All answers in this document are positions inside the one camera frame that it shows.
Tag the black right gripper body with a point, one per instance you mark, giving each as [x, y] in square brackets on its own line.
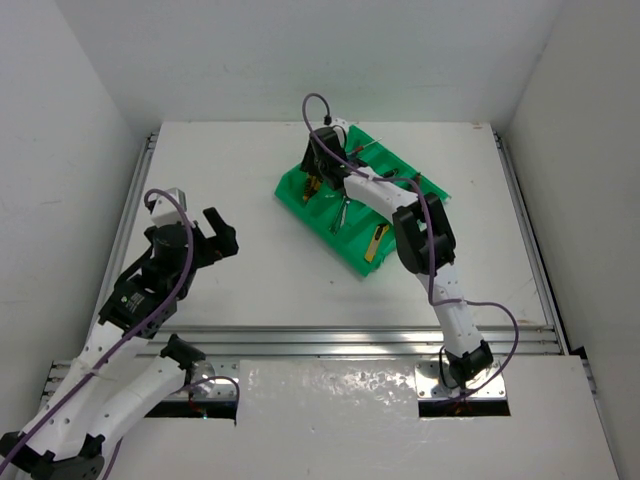
[314, 165]

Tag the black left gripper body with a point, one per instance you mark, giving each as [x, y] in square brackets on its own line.
[208, 245]

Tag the yellow combination pliers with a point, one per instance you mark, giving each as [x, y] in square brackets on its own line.
[311, 187]

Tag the blue red handle screwdriver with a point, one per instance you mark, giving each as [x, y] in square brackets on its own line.
[357, 150]

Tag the silver open-end wrench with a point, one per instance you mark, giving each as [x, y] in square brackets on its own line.
[337, 220]
[342, 215]

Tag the yellow utility knife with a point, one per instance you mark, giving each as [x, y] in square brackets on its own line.
[379, 232]

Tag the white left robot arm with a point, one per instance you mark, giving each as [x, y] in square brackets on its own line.
[86, 417]

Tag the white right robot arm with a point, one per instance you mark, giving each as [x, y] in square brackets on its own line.
[425, 243]

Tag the green six-compartment organizer tray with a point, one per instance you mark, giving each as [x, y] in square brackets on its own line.
[347, 225]

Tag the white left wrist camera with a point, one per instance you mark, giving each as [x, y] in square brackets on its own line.
[162, 207]

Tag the aluminium front rail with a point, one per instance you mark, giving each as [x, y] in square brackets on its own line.
[350, 342]

